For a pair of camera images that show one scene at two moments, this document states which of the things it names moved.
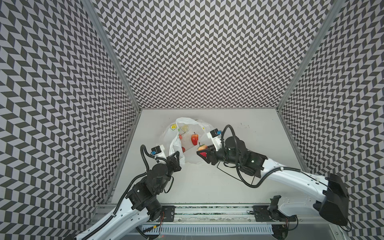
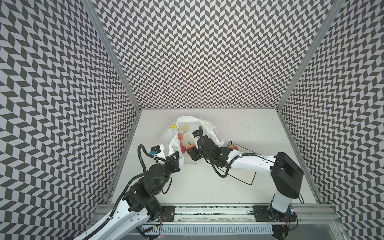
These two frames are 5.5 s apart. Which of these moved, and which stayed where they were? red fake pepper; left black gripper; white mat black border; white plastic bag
Moved: red fake pepper
Stayed: white mat black border; left black gripper; white plastic bag
